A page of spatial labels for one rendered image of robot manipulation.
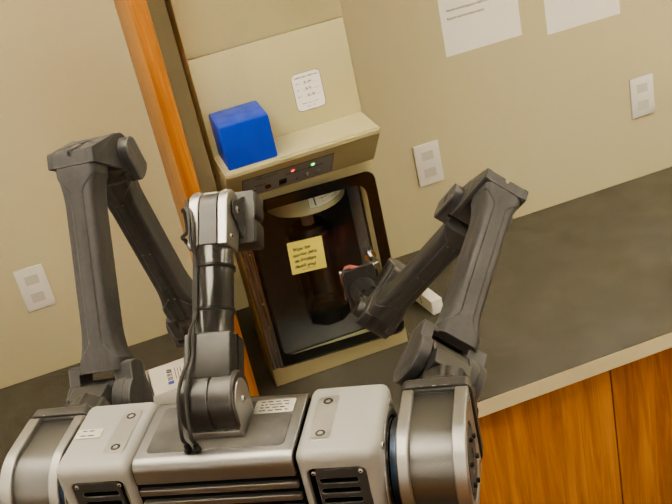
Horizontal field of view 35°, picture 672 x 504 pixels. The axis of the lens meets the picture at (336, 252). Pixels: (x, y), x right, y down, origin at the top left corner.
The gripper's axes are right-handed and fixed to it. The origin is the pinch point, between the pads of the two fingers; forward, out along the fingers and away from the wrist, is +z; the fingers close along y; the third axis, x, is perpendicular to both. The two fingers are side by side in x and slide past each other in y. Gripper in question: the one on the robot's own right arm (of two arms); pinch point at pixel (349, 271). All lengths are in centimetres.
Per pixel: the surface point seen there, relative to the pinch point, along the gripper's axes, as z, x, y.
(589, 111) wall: 50, -85, -4
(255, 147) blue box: -3.8, 13.3, 34.2
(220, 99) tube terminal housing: 7.0, 16.1, 41.9
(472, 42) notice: 50, -55, 24
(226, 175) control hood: -4.5, 20.2, 30.8
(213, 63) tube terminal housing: 7, 16, 49
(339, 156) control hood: -0.5, -3.1, 25.9
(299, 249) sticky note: 4.9, 8.4, 6.2
